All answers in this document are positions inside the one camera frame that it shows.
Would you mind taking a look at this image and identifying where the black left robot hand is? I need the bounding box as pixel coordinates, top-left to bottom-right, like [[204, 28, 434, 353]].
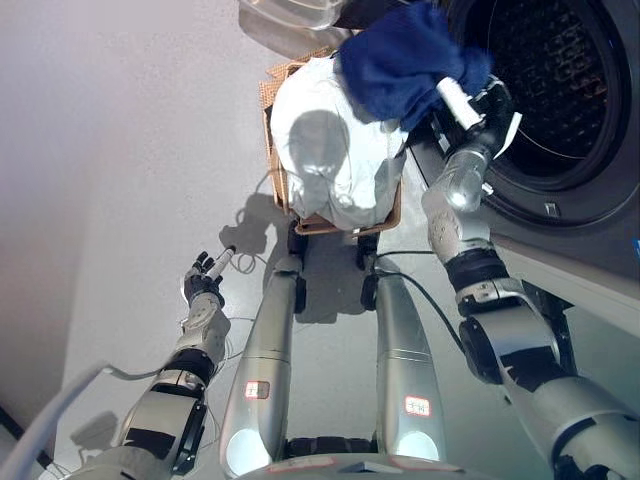
[[181, 243, 239, 307]]

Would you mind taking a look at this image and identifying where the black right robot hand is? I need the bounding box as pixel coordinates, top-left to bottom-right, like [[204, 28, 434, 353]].
[[432, 74, 524, 162]]

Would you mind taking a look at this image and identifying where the blue garment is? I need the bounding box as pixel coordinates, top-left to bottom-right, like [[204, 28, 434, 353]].
[[333, 0, 495, 135]]

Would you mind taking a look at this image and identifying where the dark grey washing machine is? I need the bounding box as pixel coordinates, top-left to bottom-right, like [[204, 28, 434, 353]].
[[398, 0, 640, 282]]

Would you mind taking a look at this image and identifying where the woven wicker laundry basket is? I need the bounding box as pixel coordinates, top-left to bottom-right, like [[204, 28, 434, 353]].
[[257, 46, 404, 237]]

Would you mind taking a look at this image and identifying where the round washing machine door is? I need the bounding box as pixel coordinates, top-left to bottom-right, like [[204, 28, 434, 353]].
[[236, 0, 363, 32]]

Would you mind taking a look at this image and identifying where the silver left robot leg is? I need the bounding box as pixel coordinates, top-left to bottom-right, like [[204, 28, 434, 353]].
[[218, 255, 302, 477]]

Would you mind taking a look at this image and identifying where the silver robot leg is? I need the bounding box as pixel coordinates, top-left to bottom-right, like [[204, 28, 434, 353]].
[[371, 270, 447, 465], [218, 255, 302, 477]]

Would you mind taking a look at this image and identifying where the black left robot foot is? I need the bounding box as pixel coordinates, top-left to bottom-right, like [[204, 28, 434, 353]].
[[285, 218, 309, 314]]

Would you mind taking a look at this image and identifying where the black robot foot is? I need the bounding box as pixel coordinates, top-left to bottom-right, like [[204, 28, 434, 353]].
[[285, 218, 309, 314], [355, 233, 382, 312]]

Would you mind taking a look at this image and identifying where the white garment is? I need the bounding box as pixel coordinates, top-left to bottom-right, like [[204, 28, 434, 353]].
[[268, 53, 409, 232]]

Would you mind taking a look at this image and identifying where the black right robot foot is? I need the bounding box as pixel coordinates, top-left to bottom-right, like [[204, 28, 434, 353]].
[[355, 233, 382, 312]]

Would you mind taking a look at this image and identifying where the light grey plinth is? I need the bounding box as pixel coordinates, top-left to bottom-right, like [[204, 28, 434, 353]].
[[491, 233, 640, 332]]

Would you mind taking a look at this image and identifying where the silver right robot leg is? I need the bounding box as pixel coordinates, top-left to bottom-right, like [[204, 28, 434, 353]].
[[371, 270, 447, 465]]

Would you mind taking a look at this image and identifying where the grey robot pelvis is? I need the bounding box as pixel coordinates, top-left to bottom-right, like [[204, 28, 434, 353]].
[[263, 433, 467, 480]]

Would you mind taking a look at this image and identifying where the thin white wire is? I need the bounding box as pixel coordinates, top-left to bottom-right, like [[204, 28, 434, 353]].
[[232, 168, 281, 275]]

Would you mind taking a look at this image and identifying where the grey white cable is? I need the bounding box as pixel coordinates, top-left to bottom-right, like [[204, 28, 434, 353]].
[[0, 358, 167, 480]]

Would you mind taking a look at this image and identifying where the black cable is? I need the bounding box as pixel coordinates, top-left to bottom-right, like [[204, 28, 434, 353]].
[[373, 248, 467, 352]]

